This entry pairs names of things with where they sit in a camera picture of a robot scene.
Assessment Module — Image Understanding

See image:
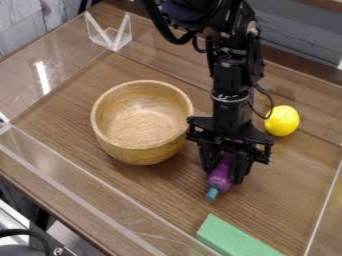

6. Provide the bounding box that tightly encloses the black metal stand base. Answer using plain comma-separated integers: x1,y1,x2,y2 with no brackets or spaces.
28,223,78,256

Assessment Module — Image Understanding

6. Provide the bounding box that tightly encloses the clear acrylic enclosure wall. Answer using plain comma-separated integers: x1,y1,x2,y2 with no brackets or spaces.
0,6,342,256

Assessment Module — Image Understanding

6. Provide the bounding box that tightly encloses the yellow toy lemon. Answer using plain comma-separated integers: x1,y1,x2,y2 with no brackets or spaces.
265,105,301,137

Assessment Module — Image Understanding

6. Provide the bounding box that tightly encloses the green foam block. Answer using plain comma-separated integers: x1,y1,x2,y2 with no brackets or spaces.
197,214,285,256

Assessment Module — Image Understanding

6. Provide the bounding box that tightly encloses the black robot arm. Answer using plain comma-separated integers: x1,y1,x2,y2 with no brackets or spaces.
142,0,276,184

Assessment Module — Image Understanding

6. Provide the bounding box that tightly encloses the purple toy eggplant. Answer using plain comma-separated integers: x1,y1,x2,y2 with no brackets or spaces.
206,153,235,202

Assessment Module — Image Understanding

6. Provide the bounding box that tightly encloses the brown wooden bowl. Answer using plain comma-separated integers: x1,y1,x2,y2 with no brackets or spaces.
91,80,194,166

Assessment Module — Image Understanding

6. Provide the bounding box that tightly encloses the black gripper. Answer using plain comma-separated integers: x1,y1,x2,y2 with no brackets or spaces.
187,93,276,184

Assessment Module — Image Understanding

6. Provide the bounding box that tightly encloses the black cable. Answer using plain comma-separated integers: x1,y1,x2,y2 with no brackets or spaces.
0,228,55,256

